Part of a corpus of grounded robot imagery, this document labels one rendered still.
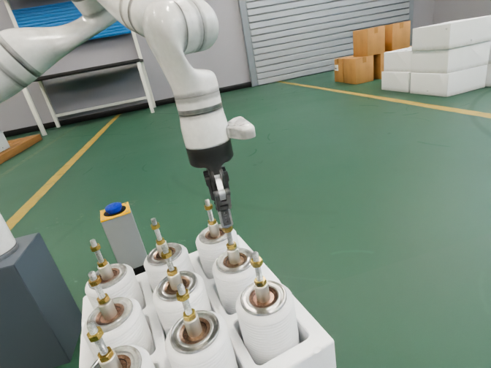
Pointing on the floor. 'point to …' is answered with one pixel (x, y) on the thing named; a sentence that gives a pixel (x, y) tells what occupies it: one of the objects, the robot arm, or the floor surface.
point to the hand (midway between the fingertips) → (224, 215)
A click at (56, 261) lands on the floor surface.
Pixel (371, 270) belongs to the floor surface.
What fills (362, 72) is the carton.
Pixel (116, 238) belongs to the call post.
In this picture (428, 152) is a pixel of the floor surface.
